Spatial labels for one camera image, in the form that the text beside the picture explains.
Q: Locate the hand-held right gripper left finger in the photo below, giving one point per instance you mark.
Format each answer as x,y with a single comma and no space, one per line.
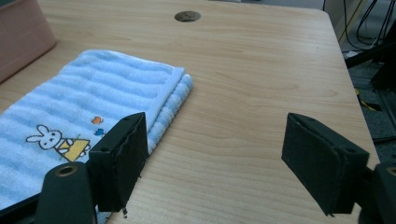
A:
116,168

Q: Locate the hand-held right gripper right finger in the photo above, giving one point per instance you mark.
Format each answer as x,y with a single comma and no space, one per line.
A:
317,168

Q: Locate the light blue striped rabbit towel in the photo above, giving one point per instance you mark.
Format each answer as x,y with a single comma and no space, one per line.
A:
93,99

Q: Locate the black metal stand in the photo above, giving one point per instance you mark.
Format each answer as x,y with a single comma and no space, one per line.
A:
378,59

